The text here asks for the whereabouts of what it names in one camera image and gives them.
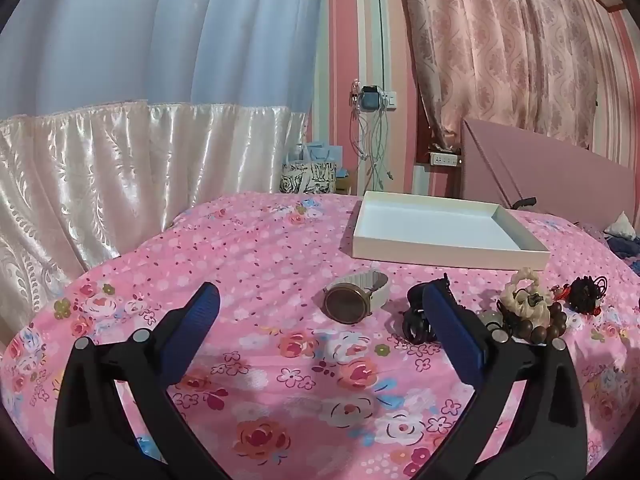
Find black and white floral bag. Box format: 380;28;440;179
280;160;337;195

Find cream bead bracelet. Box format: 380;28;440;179
497;282;553;323

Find bronze watch with cream strap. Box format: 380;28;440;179
322;271;391;319

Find white cloth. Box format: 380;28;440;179
604;211;638;238

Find pink patterned curtain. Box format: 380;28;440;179
395;0;616;161

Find hanging charging cables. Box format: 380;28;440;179
350;80;396;183

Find black and red hair tie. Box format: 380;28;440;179
567;275;609;317

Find cream satin curtain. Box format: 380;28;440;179
0;101;307;346

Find pink ribbed headboard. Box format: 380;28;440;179
460;118;640;228

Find pink floral bedsheet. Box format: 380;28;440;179
0;192;640;480

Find light blue paper bag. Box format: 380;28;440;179
300;144;344;166

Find brown wooden bead bracelet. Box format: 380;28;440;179
502;302;569;346

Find purple dotted cloth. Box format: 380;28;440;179
582;222;640;263

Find blue sheer curtain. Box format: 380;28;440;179
0;0;331;121

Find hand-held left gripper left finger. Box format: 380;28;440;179
54;281;223;480

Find cream frilly scrunchie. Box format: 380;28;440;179
514;266;547;291

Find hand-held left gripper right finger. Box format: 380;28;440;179
422;282;588;480

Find black hair claw clip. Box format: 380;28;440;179
402;274;453;346

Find white shallow box tray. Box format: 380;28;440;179
351;191;551;272

